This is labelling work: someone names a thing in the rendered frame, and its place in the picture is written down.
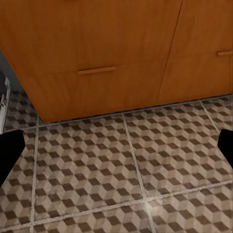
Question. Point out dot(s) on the cabinet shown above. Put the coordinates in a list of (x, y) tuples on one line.
[(81, 58)]

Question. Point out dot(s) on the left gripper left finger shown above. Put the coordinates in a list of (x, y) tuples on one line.
[(11, 146)]

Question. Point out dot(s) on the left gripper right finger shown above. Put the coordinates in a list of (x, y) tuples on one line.
[(225, 144)]

